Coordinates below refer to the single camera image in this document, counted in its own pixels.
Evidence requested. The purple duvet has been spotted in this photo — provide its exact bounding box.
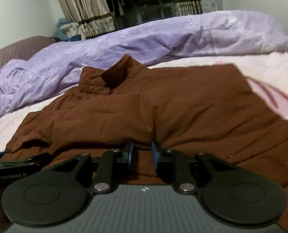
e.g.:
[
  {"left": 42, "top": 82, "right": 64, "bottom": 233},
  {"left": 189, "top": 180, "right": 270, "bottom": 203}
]
[{"left": 0, "top": 10, "right": 288, "bottom": 116}]

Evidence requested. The blue and white cloth pile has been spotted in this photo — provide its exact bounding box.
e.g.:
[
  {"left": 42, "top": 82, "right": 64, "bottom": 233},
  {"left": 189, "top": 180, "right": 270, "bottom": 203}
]
[{"left": 53, "top": 18, "right": 86, "bottom": 42}]

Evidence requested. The pink printed blanket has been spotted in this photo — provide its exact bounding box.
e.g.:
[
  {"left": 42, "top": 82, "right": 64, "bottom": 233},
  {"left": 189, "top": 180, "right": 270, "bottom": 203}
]
[{"left": 0, "top": 51, "right": 288, "bottom": 154}]

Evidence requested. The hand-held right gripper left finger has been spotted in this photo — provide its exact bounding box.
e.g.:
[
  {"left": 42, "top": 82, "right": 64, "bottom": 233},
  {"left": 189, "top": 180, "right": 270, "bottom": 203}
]
[{"left": 46, "top": 140, "right": 135, "bottom": 195}]

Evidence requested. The brown jacket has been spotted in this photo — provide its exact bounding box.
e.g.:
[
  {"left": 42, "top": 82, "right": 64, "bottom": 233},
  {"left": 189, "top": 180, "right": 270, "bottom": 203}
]
[{"left": 1, "top": 54, "right": 288, "bottom": 233}]

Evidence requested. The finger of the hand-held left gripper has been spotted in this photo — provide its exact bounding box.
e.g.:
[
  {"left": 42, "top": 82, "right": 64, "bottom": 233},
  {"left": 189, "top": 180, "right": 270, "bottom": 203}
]
[{"left": 13, "top": 153, "right": 52, "bottom": 169}]

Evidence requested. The mauve quilted headboard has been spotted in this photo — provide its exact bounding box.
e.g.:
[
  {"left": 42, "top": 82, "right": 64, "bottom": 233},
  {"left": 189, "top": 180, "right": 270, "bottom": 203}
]
[{"left": 0, "top": 36, "right": 58, "bottom": 76}]

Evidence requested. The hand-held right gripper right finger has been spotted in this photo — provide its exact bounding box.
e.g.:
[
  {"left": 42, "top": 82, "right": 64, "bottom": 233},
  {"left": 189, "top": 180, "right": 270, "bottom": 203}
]
[{"left": 151, "top": 141, "right": 235, "bottom": 196}]

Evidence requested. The dark window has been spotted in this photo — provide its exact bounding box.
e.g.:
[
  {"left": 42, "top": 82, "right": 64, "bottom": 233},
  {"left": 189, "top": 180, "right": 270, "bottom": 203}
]
[{"left": 99, "top": 0, "right": 177, "bottom": 31}]

